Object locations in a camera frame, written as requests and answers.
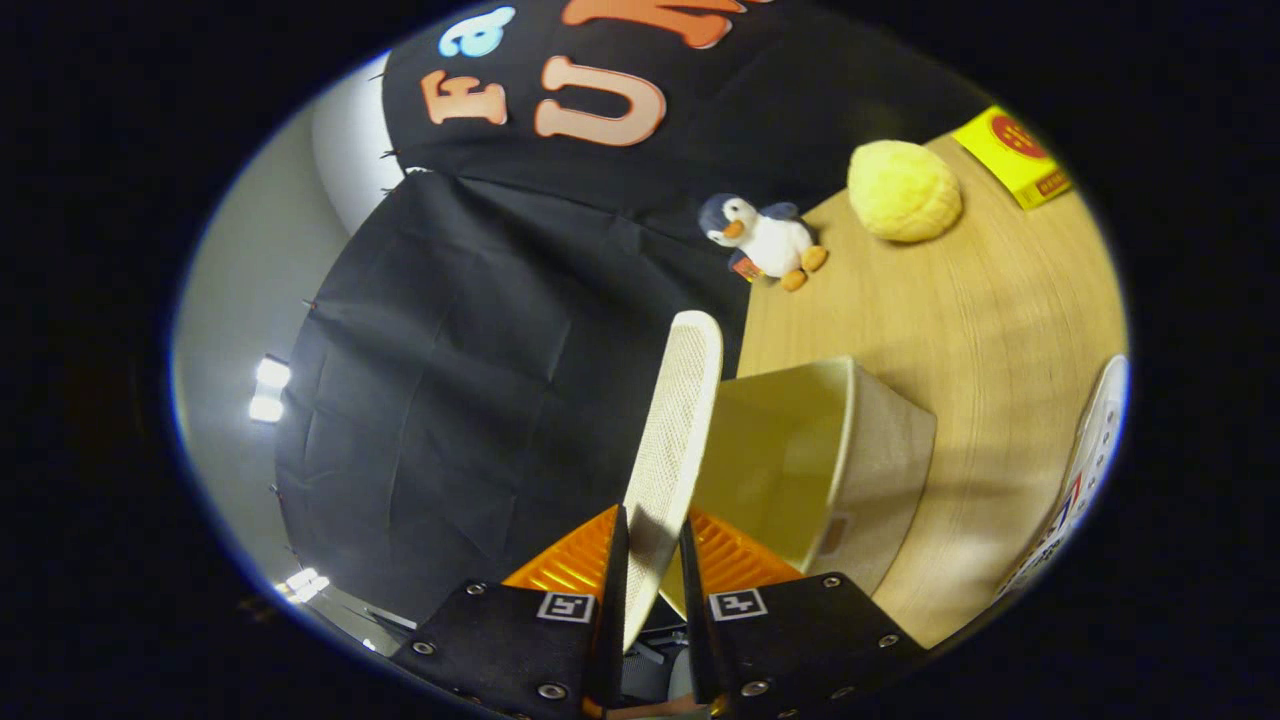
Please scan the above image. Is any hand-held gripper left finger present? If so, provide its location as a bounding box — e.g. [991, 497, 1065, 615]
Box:
[390, 503, 631, 720]

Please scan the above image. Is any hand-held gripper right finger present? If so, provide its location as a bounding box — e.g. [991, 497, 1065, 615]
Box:
[678, 507, 926, 720]

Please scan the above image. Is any beige fabric storage box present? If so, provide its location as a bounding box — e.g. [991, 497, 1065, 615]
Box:
[660, 357, 938, 621]

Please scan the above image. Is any white canvas shoe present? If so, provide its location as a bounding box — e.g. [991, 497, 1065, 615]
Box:
[995, 355, 1131, 601]

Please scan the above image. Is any plush penguin toy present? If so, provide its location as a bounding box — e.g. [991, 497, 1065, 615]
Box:
[698, 193, 829, 292]

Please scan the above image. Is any yellow plush bun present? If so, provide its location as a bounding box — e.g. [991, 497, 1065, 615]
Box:
[848, 140, 964, 243]

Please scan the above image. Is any yellow book with red circle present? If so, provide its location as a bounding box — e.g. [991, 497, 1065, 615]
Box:
[950, 105, 1073, 211]

